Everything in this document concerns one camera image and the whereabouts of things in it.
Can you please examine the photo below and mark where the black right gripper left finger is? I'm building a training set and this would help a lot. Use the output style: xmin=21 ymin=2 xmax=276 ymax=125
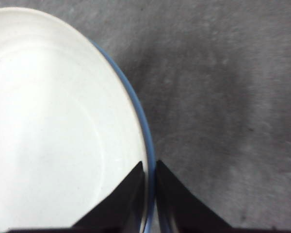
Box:
xmin=70 ymin=161 xmax=145 ymax=233

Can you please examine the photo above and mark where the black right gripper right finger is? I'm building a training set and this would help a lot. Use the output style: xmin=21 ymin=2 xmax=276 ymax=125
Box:
xmin=156 ymin=160 xmax=234 ymax=233

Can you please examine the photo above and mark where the blue plate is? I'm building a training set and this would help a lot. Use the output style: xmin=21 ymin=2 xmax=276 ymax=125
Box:
xmin=91 ymin=40 xmax=157 ymax=233

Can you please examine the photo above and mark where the white plate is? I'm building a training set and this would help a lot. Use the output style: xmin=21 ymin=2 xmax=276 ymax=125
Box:
xmin=0 ymin=7 xmax=152 ymax=233

